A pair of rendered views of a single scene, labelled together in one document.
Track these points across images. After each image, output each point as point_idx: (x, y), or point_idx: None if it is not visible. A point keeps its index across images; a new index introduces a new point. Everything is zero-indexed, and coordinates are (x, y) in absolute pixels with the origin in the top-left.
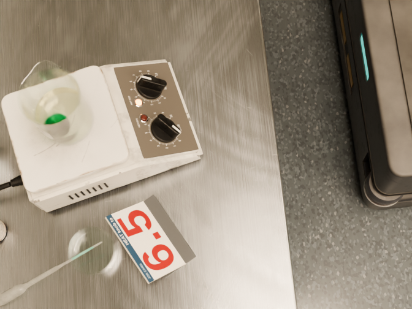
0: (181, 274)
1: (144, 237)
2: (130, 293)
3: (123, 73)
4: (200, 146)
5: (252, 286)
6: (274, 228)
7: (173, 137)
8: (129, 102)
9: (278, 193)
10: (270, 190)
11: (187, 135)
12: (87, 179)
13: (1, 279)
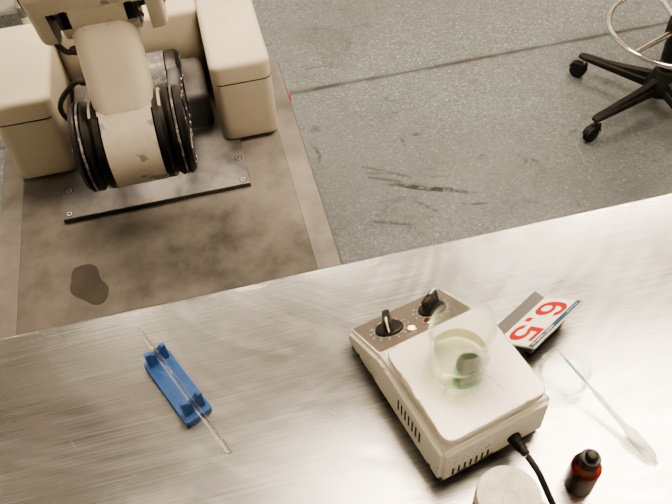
0: None
1: (537, 322)
2: (589, 338)
3: (382, 345)
4: None
5: (544, 249)
6: (488, 241)
7: (438, 297)
8: (414, 332)
9: (456, 242)
10: (455, 247)
11: None
12: None
13: (627, 462)
